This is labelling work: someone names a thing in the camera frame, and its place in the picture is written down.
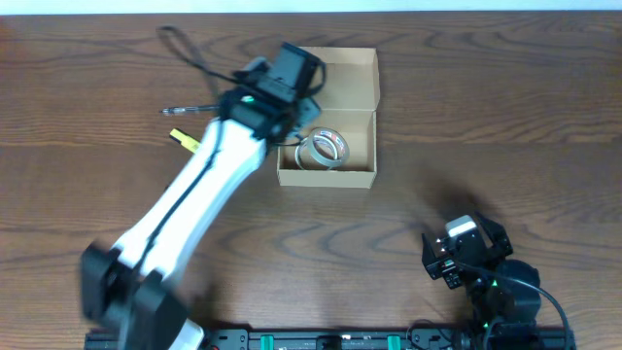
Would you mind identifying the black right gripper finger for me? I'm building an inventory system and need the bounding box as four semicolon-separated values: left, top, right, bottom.
422;233;438;265
475;212;510;251

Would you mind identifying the white masking tape roll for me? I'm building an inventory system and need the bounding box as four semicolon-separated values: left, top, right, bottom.
294;138;321;170

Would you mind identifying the clear adhesive tape roll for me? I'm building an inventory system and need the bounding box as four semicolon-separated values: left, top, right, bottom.
306;127;350;168

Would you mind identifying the yellow highlighter marker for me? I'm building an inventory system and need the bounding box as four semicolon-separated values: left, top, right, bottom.
169;128;200;154

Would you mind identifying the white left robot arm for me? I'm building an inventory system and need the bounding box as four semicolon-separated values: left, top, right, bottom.
80;77;321;349

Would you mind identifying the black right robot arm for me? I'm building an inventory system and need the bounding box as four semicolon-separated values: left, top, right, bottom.
422;213;545;349

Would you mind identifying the open cardboard box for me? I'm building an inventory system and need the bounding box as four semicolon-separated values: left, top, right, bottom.
277;47;380;189

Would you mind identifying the black ballpoint pen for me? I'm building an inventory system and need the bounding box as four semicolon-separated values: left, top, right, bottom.
160;105;219;116

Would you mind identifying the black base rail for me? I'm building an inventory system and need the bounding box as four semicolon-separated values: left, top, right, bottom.
198;326;576;350

